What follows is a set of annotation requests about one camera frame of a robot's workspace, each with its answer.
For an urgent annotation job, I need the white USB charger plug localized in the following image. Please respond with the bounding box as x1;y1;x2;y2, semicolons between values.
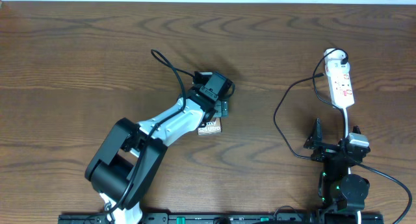
324;48;349;65

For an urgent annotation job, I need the right camera black cable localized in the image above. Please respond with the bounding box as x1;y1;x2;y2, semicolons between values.
356;162;413;224

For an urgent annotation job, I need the white power strip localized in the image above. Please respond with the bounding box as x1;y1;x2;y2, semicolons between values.
325;60;354;108

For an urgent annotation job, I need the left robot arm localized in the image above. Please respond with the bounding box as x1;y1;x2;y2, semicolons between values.
84;72;235;223

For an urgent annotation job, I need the left camera black cable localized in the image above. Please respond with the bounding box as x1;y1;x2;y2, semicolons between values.
97;49;196;218

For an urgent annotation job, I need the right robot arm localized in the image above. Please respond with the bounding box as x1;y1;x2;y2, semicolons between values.
304;119;371;223

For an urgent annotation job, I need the camera black cable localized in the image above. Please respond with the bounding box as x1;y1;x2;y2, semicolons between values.
356;162;413;224
97;49;196;218

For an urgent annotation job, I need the black USB charging cable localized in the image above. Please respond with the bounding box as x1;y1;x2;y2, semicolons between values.
273;48;350;160

